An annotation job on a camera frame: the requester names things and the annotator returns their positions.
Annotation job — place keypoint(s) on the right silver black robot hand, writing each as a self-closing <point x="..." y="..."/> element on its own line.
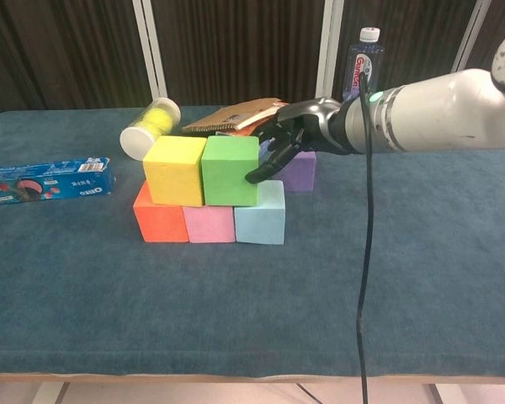
<point x="307" y="122"/>

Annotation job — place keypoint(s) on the purple foam cube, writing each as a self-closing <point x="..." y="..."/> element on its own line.
<point x="299" y="172"/>

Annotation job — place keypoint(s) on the green foam cube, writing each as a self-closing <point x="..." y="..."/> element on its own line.
<point x="229" y="172"/>

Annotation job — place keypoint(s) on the light blue foam cube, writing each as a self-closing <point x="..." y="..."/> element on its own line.
<point x="263" y="219"/>

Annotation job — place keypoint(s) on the pink foam cube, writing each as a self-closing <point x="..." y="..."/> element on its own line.
<point x="210" y="225"/>

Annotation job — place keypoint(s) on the yellow foam cube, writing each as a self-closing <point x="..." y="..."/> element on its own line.
<point x="174" y="172"/>

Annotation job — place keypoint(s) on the orange foam cube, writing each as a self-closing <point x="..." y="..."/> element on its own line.
<point x="160" y="221"/>

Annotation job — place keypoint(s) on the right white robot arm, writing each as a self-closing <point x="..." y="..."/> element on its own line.
<point x="437" y="113"/>

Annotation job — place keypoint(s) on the blue orange card box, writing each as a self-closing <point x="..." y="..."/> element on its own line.
<point x="246" y="131"/>

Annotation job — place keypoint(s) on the brown spiral notebook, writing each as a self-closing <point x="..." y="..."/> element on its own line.
<point x="231" y="115"/>

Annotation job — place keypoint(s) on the clear plastic water bottle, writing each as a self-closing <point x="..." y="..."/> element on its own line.
<point x="364" y="54"/>

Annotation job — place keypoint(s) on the yellow tennis ball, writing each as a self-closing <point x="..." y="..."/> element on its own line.
<point x="162" y="118"/>
<point x="146" y="128"/>

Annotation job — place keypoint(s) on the clear tennis ball tube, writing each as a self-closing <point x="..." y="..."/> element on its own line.
<point x="136" y="139"/>

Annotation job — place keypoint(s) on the teal table cloth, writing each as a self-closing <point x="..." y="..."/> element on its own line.
<point x="252" y="315"/>

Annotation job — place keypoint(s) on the blue Oreo cookie box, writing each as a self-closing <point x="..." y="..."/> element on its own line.
<point x="67" y="185"/>

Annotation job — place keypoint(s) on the grey table leg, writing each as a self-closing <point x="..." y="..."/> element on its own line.
<point x="434" y="394"/>
<point x="52" y="393"/>

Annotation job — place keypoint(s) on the white frame post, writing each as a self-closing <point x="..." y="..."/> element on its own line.
<point x="149" y="46"/>
<point x="467" y="38"/>
<point x="329" y="46"/>

